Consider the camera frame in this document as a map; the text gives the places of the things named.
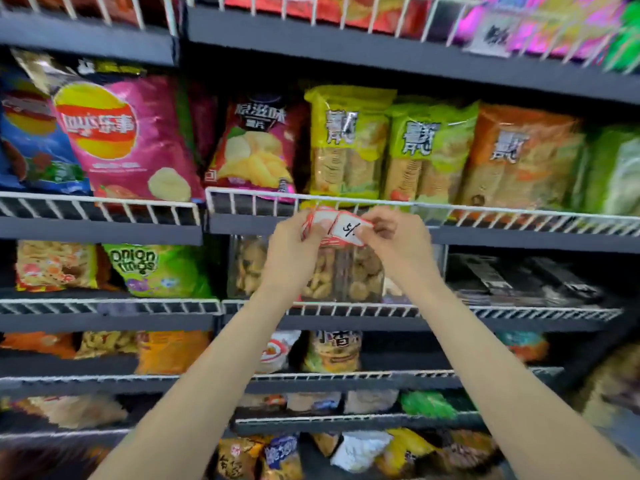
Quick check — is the person's left hand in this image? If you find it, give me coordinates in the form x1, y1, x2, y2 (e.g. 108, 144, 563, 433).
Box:
261, 210, 336, 301

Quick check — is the person's right hand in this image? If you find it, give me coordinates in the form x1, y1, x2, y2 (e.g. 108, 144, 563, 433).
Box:
355, 206, 445, 297

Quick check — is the stack of red-bordered price tags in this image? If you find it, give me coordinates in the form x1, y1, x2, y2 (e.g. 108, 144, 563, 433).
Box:
301, 208, 351, 248

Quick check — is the single red-bordered white label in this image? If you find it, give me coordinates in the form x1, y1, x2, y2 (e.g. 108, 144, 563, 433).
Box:
329, 212, 375, 248
469, 17, 519, 58

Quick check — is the person's right forearm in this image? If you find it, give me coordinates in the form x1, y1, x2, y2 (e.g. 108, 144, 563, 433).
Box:
415, 279, 640, 480

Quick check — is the person's left forearm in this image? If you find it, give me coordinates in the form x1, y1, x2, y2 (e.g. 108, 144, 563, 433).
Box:
89, 289, 311, 480

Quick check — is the clear plastic label holder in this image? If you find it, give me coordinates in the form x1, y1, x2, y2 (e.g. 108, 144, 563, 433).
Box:
97, 300, 142, 317
462, 13, 523, 61

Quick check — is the clear puff snack tub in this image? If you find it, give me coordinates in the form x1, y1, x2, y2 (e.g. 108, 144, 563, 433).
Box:
227, 236, 346, 301
345, 244, 449, 303

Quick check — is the dark plastic snack tray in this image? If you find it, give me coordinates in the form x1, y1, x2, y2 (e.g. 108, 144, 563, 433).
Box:
445, 254, 546, 308
525, 257, 606, 305

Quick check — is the yellow-green cracker pack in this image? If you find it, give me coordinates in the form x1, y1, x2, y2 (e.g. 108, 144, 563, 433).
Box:
382, 102, 480, 215

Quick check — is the tan printed snack bag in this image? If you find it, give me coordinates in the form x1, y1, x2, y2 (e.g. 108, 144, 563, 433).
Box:
302, 329, 363, 374

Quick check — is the dark magenta chip bag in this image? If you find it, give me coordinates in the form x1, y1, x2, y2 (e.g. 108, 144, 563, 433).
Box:
205, 94, 309, 203

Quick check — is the yellow cracker pack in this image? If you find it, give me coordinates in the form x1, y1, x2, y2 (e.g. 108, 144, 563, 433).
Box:
303, 84, 397, 205

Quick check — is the green white-print snack bag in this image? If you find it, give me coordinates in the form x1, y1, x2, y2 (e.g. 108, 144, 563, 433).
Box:
102, 243, 213, 299

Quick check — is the orange cracker pack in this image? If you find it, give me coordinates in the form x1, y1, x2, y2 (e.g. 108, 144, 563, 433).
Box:
457, 103, 586, 218

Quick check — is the orange green snack bag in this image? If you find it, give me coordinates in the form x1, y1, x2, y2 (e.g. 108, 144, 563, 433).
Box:
496, 332, 550, 364

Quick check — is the green chip bag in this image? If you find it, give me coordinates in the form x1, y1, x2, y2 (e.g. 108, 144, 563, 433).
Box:
172, 89, 195, 161

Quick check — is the blue orange snack bag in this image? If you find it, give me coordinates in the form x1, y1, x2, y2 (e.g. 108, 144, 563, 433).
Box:
262, 434, 305, 480
312, 433, 341, 458

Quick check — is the yellow nut snack bag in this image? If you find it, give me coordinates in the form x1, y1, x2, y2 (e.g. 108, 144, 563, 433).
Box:
75, 330, 139, 359

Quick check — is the white plain snack bag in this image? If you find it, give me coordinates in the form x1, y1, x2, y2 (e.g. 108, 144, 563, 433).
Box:
329, 431, 395, 474

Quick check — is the brown gold snack bag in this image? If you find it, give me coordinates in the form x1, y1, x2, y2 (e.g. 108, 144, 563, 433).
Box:
216, 437, 267, 480

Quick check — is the orange white-print snack bag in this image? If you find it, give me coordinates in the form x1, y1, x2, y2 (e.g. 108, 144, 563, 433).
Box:
429, 429, 501, 474

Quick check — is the green clear cracker pack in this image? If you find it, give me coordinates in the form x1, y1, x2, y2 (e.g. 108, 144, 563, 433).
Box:
582, 125, 640, 218

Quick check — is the orange yellow snack bag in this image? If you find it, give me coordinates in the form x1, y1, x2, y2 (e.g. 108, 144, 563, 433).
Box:
15, 240, 99, 293

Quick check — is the red long chip pack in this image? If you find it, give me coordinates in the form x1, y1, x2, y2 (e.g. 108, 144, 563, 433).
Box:
225, 0, 431, 37

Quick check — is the white fluffy snack bag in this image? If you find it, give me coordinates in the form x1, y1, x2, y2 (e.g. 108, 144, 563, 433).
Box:
12, 394, 129, 429

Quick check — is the small orange snack bag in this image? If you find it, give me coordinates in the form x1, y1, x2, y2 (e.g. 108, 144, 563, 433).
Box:
0, 332, 76, 359

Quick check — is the magenta long chip pack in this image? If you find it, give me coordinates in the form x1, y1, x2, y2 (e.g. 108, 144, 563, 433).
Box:
452, 0, 626, 61

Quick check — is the green long chip pack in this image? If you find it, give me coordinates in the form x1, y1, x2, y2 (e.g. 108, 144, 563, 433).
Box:
602, 0, 640, 73

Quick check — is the black gold chip bag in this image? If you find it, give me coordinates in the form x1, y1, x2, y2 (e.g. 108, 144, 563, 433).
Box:
9, 48, 149, 95

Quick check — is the orange clear snack bag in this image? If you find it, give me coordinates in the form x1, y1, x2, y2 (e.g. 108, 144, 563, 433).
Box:
15, 0, 166, 25

